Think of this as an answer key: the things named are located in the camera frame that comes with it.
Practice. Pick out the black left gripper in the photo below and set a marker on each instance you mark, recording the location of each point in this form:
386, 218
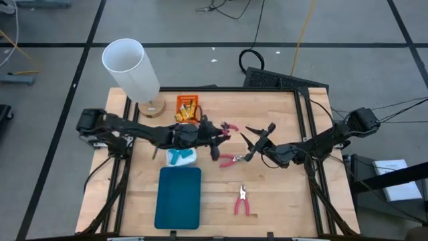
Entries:
205, 135

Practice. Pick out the blue plastic bin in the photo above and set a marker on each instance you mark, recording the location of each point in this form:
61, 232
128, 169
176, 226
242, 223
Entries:
177, 197

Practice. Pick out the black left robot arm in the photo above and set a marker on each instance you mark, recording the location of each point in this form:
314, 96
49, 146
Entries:
140, 132

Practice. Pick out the blue Ticonderoga eraser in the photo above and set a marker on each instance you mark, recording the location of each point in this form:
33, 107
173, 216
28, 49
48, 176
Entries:
184, 155
189, 152
174, 159
172, 151

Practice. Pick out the white booklet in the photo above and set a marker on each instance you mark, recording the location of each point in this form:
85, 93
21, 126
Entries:
391, 165

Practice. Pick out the orange plastic bin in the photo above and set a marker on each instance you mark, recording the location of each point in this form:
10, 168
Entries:
182, 99

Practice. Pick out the dark grey cabinet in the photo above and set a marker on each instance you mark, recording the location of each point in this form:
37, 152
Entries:
362, 169

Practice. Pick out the black mesh panel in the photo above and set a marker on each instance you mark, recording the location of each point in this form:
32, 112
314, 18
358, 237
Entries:
267, 78

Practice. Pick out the black metal table frame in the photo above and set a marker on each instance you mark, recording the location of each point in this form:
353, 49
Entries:
234, 89

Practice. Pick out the white plastic bin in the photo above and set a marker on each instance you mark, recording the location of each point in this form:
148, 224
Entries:
182, 163

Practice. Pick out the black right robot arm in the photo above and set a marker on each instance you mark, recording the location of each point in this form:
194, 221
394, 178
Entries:
327, 140

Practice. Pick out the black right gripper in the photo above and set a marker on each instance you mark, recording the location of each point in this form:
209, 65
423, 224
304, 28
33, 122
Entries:
265, 149

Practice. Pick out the black equipment piece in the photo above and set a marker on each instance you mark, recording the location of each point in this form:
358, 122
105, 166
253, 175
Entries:
4, 112

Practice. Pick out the small black bracket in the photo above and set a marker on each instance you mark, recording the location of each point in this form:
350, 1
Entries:
173, 234
270, 235

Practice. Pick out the grey metal floor foot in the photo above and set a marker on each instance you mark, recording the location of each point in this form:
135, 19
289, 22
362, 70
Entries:
16, 79
43, 3

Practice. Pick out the black metal beam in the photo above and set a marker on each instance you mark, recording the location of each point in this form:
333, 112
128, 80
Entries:
368, 183

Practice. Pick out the white cylindrical lamp shade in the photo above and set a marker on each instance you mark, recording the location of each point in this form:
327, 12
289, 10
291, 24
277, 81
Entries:
133, 77

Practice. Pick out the round wooden lamp base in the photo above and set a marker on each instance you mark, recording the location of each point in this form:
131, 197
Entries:
155, 108

